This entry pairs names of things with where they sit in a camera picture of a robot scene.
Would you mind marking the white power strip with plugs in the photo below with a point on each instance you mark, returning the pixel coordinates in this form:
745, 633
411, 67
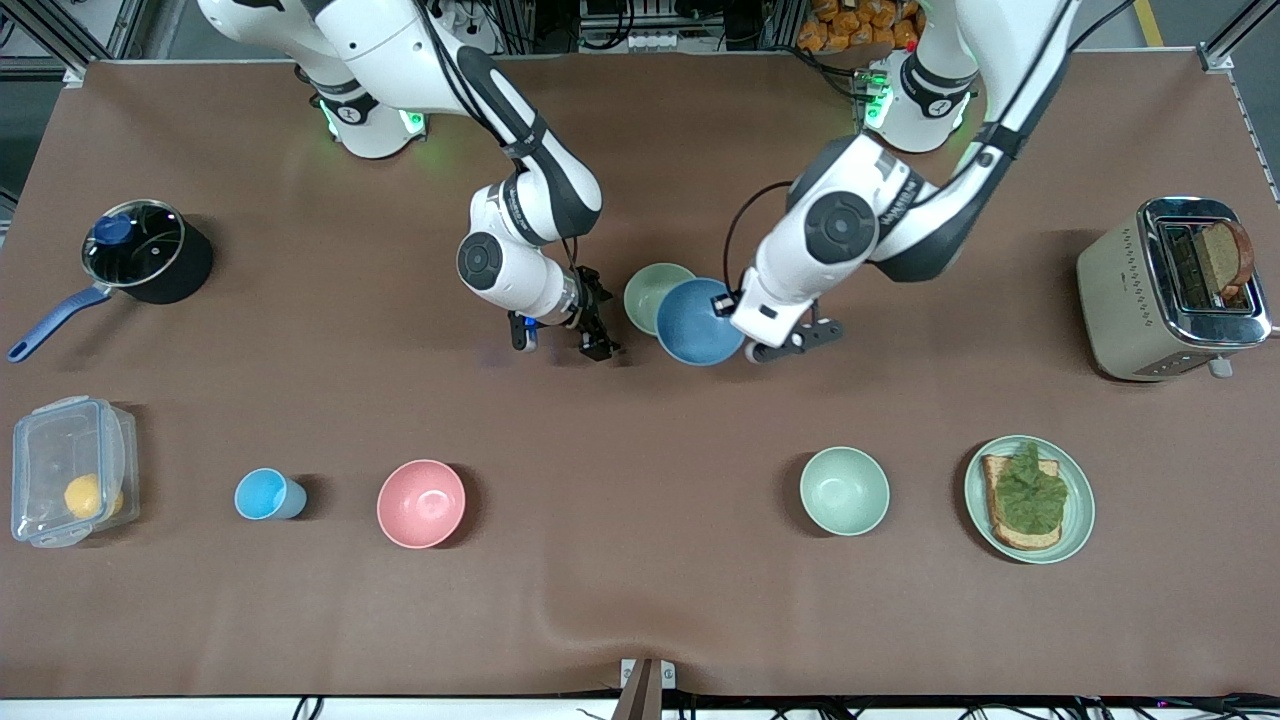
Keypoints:
440, 18

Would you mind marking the blue bowl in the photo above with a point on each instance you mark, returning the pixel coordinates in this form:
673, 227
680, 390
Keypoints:
695, 325

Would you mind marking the yellow lemon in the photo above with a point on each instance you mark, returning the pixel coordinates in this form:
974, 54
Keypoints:
85, 496

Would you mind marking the beige and chrome toaster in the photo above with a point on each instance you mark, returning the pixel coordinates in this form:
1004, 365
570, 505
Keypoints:
1120, 310

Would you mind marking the pink bowl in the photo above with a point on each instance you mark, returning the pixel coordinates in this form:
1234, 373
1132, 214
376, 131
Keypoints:
421, 503

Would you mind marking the light green plate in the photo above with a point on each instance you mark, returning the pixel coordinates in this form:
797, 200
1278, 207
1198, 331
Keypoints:
1080, 505

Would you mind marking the glass lid with blue knob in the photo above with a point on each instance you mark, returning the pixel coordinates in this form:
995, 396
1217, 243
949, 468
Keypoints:
140, 245

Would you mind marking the clear plastic lidded container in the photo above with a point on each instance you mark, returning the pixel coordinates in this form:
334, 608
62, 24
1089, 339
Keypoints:
50, 450

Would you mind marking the light blue cup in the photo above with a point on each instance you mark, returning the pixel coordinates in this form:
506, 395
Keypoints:
262, 494

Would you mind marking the bag of orange snacks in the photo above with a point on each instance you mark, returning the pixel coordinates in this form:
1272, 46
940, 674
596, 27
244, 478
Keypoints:
860, 22

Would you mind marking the brown bread slice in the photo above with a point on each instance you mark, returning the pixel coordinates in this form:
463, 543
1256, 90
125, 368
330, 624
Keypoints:
1225, 255

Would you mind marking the light green bowl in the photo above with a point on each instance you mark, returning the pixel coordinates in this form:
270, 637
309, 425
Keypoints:
844, 490
645, 295

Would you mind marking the aluminium frame strut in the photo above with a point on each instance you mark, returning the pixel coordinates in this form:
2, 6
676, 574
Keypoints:
60, 30
1235, 25

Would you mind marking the metal table edge bracket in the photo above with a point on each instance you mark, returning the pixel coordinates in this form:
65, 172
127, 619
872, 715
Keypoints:
648, 685

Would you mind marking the toast slice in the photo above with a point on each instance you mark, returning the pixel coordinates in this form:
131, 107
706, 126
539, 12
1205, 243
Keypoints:
1002, 528

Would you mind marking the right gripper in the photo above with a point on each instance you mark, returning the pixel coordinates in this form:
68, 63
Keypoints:
592, 301

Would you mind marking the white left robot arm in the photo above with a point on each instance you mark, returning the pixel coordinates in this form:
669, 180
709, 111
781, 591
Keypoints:
850, 225

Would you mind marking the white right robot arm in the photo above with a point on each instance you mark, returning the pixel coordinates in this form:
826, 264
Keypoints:
530, 190

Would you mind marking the small white power strip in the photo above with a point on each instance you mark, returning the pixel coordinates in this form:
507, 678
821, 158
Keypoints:
655, 41

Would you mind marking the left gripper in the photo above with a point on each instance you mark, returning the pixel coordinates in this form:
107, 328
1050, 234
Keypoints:
723, 301

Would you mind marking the green lettuce leaf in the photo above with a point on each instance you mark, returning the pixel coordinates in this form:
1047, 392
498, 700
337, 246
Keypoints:
1030, 495

